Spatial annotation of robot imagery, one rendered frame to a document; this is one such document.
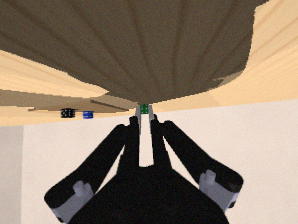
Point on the green die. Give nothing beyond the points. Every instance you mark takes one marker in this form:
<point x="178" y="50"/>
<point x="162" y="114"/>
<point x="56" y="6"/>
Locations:
<point x="144" y="109"/>

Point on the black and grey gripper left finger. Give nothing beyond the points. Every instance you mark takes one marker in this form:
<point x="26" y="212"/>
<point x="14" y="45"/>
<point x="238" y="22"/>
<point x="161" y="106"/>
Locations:
<point x="70" y="194"/>

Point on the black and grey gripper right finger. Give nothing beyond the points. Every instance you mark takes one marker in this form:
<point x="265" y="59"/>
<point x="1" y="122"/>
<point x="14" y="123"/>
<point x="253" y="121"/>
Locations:
<point x="219" y="182"/>

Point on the blue die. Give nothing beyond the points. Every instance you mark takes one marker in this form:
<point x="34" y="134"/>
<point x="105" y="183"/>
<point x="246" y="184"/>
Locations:
<point x="87" y="114"/>

